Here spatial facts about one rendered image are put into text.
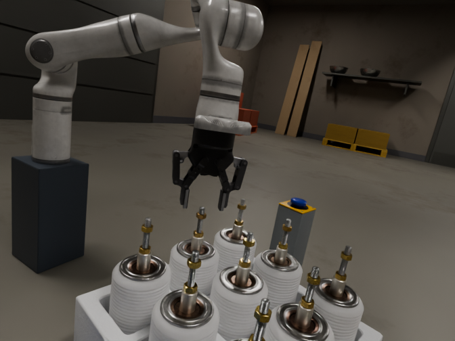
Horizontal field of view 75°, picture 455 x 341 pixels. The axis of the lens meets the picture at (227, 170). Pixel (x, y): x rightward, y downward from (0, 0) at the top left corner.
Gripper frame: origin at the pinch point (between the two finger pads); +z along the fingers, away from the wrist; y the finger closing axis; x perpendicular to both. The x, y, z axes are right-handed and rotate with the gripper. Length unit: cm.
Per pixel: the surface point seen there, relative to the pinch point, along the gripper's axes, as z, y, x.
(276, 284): 12.4, -14.5, 7.6
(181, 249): 9.8, 3.1, 0.5
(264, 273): 11.3, -12.4, 5.9
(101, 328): 17.1, 15.1, 11.7
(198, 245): 8.6, -0.1, 1.1
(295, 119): -4, -296, -566
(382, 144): 12, -398, -405
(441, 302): 35, -90, -14
